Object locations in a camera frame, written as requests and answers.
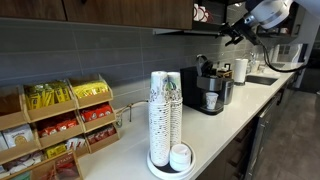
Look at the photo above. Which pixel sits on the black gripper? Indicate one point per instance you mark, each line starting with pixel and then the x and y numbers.
pixel 246 30

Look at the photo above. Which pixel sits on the silver coffee machine lid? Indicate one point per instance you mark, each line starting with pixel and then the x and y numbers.
pixel 201 63

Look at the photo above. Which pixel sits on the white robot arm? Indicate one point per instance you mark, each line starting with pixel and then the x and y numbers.
pixel 273 11

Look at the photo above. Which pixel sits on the black silver coffee machine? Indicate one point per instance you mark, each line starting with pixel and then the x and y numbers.
pixel 191 90

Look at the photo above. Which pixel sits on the white cup lid stack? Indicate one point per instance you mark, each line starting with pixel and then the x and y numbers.
pixel 180 158

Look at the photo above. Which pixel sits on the red white mug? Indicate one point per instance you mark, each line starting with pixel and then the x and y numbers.
pixel 196 12
pixel 203 14

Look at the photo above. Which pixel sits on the chrome sink faucet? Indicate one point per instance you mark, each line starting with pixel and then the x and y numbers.
pixel 254 61

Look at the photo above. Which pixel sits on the wooden condiment caddy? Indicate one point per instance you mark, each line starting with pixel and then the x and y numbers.
pixel 225 72

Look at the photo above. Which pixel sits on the steel kitchen sink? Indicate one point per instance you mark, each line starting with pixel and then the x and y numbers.
pixel 261 80

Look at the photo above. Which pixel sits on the stainless steel dishwasher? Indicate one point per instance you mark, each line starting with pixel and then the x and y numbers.
pixel 263 140

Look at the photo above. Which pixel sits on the tall printed paper cup stack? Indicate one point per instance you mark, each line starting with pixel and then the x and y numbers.
pixel 159 123

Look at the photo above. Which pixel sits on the dark wood upper cabinet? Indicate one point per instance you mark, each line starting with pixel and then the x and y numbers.
pixel 116 11

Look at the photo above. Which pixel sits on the yellow sweetener packets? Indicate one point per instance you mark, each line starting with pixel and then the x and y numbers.
pixel 90 89

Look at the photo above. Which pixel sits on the white round tray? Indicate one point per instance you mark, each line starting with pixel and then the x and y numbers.
pixel 156 170

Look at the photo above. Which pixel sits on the bright red snack packets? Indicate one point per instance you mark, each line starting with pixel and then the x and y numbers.
pixel 96 112

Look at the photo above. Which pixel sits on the dark red snack packets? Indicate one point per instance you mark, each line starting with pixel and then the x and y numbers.
pixel 101 134

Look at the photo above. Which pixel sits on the white red packets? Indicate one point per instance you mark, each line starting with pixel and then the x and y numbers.
pixel 75 143

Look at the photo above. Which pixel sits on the yellow green tea packets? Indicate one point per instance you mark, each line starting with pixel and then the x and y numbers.
pixel 46 95

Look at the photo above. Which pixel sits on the red orange snack packets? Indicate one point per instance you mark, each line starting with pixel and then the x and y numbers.
pixel 58 127

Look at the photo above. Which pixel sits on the wooden snack organizer rack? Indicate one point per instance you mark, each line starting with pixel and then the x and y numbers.
pixel 50 111

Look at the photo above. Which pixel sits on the small yellow packets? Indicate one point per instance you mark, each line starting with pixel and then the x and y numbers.
pixel 55 150

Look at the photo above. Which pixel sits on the brown tea bag packets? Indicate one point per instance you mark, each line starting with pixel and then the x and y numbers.
pixel 66 166

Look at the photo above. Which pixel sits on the white snack bag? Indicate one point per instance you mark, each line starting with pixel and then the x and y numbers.
pixel 18 136

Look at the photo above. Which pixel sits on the pale wrapped packets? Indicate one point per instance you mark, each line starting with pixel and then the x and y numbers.
pixel 23 162

